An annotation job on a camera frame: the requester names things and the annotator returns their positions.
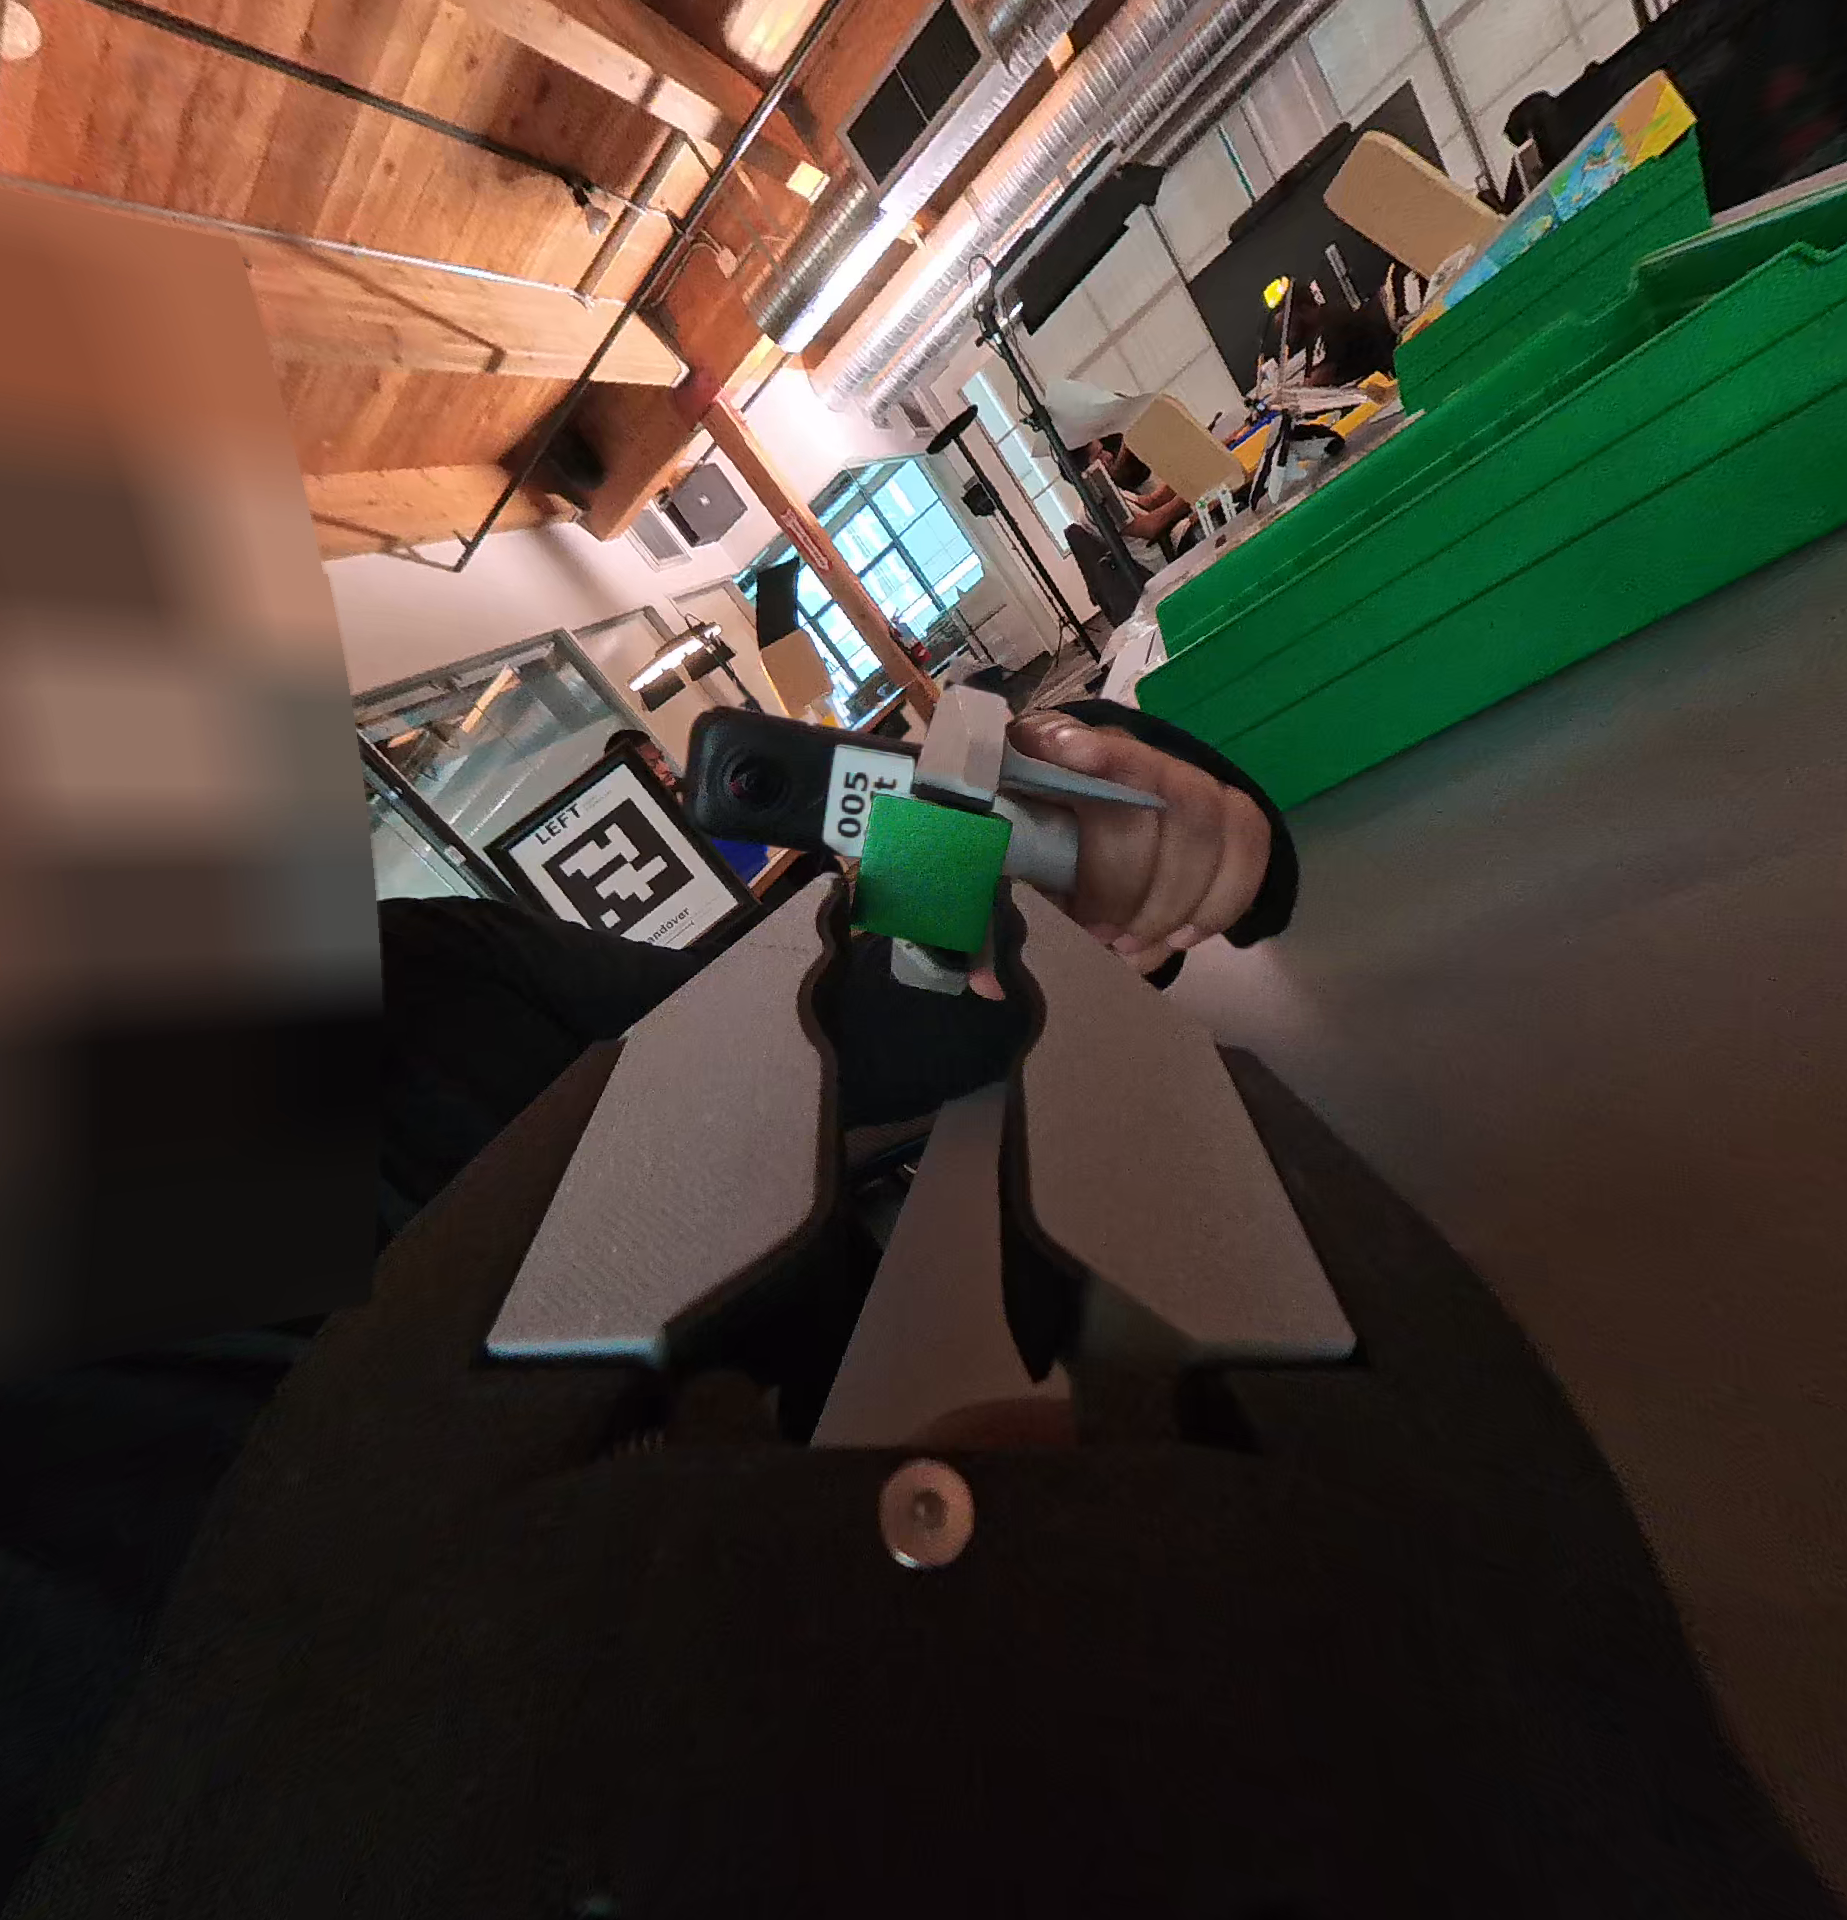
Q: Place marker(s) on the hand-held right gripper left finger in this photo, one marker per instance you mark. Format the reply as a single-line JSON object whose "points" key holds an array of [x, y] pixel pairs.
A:
{"points": [[669, 1185]]}

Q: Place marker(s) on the ceiling air vent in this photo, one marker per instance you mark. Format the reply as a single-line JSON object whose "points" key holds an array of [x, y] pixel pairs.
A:
{"points": [[915, 91]]}

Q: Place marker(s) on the person's left hand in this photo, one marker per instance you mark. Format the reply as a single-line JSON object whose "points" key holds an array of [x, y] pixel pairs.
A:
{"points": [[1179, 871]]}

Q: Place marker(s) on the black wall speaker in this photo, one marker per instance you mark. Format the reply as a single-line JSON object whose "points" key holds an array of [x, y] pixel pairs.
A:
{"points": [[709, 501]]}

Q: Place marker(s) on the colourful box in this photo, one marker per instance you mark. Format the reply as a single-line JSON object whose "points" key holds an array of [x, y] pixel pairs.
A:
{"points": [[1598, 165]]}

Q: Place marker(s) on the black light stand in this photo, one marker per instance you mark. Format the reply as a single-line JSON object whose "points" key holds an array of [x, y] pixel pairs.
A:
{"points": [[1014, 495]]}

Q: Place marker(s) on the beige board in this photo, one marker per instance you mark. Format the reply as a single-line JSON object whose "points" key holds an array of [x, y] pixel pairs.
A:
{"points": [[1403, 195], [1185, 450]]}

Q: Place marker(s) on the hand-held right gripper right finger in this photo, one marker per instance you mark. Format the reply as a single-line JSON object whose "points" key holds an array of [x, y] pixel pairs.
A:
{"points": [[1179, 1185]]}

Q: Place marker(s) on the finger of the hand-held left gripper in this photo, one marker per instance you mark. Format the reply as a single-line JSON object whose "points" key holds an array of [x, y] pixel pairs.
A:
{"points": [[923, 966], [968, 743]]}

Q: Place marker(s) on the silver ventilation duct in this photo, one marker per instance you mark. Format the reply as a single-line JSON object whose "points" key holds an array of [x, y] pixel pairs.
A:
{"points": [[1104, 195], [998, 165]]}

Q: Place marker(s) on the person's left forearm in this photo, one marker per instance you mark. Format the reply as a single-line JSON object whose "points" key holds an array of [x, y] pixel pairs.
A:
{"points": [[923, 1051]]}

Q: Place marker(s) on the green block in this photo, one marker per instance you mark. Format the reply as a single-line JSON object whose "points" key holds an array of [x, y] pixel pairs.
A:
{"points": [[923, 876]]}

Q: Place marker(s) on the black studio light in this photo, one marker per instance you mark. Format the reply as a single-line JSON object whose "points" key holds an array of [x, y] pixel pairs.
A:
{"points": [[1081, 246]]}

